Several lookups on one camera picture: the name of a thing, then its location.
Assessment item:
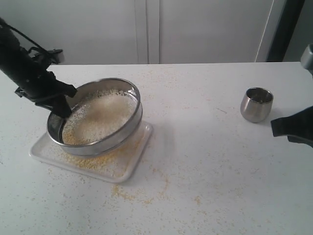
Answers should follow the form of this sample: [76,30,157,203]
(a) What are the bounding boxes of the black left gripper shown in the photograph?
[14,56,77,118]

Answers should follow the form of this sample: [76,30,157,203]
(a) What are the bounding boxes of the round steel mesh sieve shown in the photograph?
[47,78,143,158]

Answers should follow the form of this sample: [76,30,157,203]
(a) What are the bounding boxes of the stainless steel cup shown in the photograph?
[240,87,273,123]

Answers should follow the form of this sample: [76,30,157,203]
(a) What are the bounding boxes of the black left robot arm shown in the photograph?
[0,19,77,118]

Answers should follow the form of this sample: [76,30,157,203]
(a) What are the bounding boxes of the pile of beige sand grains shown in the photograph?
[47,135,144,179]

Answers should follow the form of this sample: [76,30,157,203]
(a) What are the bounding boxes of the white rice grains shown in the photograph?
[62,90,137,145]

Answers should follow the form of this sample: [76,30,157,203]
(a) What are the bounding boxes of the white cabinet with doors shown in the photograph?
[0,0,285,65]

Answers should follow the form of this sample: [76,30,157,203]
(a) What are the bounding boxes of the white rectangular plastic tray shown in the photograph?
[29,121,153,183]

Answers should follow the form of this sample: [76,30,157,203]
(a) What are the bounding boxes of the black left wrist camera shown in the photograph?
[27,47,65,64]

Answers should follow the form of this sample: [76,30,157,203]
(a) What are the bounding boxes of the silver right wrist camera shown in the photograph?
[300,44,313,75]

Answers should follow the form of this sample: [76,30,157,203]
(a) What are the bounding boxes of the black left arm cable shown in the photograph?
[0,17,57,62]

